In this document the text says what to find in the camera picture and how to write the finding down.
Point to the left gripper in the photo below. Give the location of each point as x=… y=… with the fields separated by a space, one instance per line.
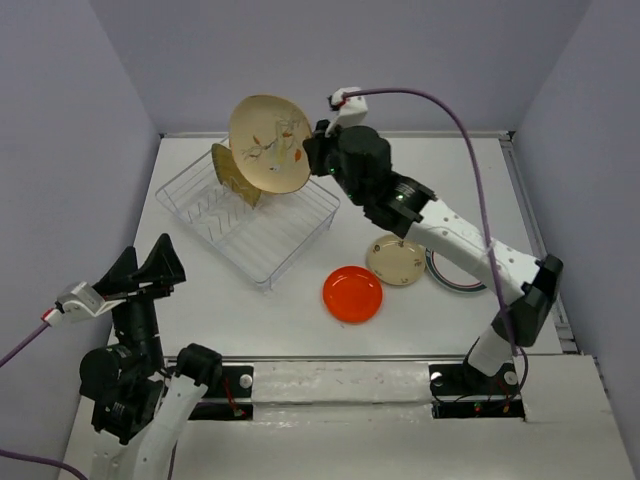
x=142 y=289

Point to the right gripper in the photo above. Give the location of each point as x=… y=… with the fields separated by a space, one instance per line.
x=320 y=156

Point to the beige floral plate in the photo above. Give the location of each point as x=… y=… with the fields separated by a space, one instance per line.
x=266 y=135

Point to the woven bamboo tray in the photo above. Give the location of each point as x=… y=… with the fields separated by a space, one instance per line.
x=235 y=175

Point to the white wire dish rack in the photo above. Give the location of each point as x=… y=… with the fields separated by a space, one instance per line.
x=262 y=235

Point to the white green-rimmed plate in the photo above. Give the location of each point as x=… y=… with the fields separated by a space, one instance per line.
x=453 y=278

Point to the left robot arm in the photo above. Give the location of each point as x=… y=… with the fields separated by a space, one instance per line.
x=141 y=408

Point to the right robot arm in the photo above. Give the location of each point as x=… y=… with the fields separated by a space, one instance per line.
x=359 y=160

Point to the small cream plate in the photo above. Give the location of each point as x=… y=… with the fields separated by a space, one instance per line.
x=396 y=261

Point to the orange plate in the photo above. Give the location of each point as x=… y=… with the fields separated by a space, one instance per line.
x=352 y=294

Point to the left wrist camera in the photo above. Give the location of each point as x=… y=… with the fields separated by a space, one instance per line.
x=82 y=302

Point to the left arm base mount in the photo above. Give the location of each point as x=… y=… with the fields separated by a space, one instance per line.
x=231 y=398

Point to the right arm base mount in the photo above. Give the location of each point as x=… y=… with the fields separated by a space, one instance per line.
x=456 y=395

